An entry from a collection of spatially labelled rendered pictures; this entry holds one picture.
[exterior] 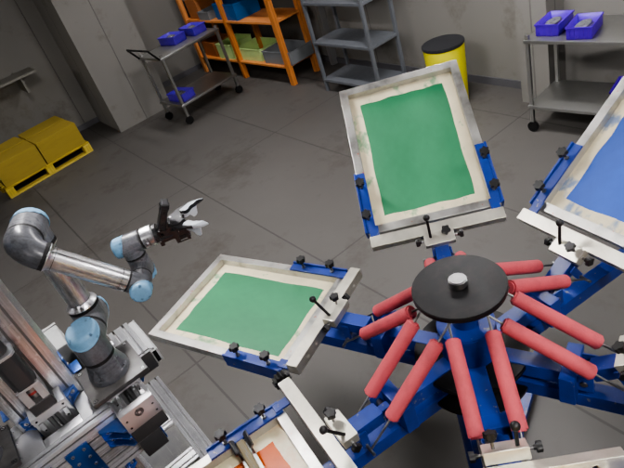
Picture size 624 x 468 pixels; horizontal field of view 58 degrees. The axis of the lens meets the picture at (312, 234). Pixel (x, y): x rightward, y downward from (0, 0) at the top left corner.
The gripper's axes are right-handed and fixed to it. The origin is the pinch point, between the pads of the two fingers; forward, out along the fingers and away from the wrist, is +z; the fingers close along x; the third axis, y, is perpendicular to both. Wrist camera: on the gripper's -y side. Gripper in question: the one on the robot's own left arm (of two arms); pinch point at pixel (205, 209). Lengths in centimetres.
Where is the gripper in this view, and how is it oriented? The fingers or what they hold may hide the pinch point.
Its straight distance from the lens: 203.9
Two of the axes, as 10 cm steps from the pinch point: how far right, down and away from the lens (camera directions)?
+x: 2.8, 6.1, -7.4
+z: 9.3, -3.7, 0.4
